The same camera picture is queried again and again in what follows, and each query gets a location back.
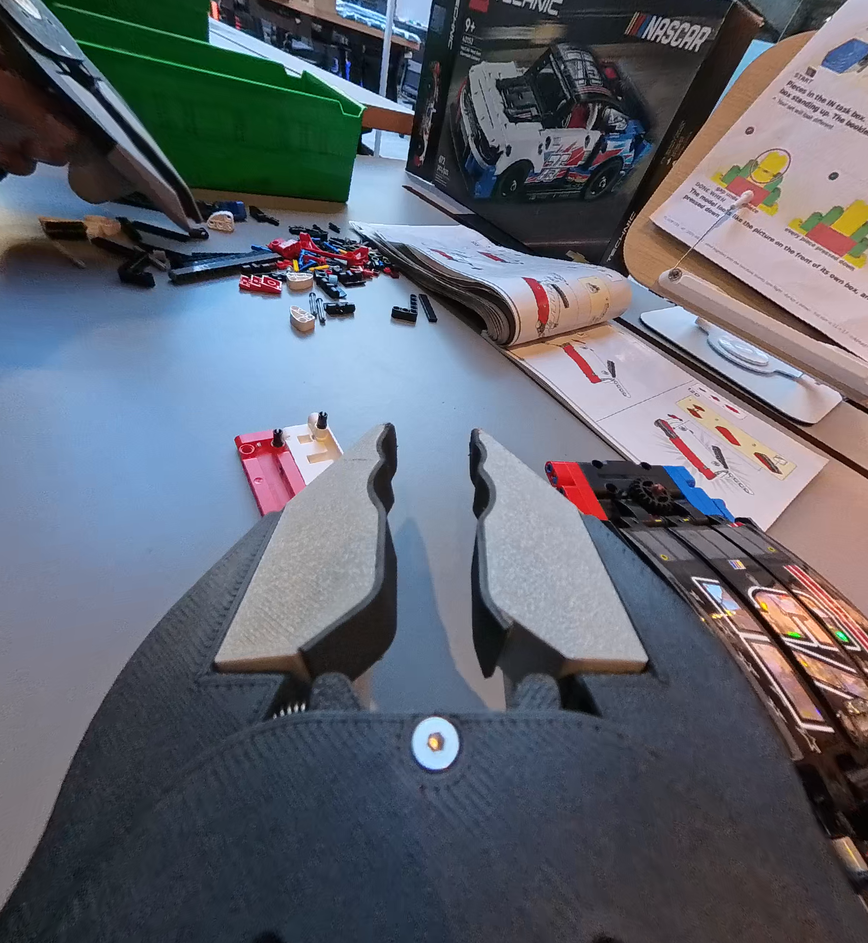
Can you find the white background table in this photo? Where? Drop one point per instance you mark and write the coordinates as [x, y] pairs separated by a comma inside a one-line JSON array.
[[316, 51]]

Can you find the black pin connector block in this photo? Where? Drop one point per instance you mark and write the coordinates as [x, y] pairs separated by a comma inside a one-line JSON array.
[[339, 309]]

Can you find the red and white panel assembly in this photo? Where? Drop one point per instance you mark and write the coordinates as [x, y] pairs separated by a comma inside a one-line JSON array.
[[264, 471]]

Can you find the long black flat tile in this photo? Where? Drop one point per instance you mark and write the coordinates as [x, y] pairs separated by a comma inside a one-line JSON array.
[[428, 307]]

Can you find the green plastic bin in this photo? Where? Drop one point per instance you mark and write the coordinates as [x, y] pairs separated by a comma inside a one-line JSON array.
[[183, 55], [242, 140], [146, 15]]

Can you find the black L-shaped beam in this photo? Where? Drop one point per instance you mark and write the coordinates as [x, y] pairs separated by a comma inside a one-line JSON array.
[[404, 311]]

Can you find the printed toy car box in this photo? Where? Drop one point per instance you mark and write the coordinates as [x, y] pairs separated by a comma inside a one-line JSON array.
[[551, 110]]

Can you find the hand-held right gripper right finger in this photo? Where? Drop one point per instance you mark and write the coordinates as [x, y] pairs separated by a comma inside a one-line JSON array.
[[559, 582]]

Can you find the red printed tile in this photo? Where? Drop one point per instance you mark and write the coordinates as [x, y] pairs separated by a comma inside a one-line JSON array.
[[260, 284]]

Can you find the pile of small toy bricks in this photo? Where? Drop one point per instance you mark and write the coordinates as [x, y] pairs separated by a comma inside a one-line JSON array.
[[338, 254]]

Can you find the wooden document stand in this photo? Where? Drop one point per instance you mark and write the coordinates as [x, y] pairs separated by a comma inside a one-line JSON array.
[[647, 243]]

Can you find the instruction booklet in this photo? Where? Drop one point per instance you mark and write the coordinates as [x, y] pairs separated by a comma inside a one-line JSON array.
[[551, 309]]

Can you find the printed instruction sheet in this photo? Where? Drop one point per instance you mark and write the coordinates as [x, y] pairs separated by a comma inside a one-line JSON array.
[[809, 110]]

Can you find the person's left hand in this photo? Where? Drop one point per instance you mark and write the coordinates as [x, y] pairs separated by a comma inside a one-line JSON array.
[[14, 125]]

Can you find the long dark grey beam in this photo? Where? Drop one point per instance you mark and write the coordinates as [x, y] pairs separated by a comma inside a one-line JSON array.
[[220, 267]]

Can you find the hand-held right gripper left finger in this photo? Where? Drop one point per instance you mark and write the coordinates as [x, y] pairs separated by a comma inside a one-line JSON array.
[[316, 574]]

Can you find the grey desk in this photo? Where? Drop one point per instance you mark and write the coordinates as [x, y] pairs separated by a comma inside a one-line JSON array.
[[146, 383]]

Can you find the red curved arch piece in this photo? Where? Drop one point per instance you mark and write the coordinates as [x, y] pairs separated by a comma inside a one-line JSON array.
[[294, 247]]

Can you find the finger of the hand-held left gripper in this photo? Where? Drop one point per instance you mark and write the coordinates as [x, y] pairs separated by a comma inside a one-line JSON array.
[[146, 177], [131, 125]]

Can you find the blue angled brick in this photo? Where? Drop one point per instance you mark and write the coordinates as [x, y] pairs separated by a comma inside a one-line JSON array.
[[235, 209]]

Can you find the partly built toy car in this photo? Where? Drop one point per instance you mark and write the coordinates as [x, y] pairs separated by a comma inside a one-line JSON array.
[[773, 626]]

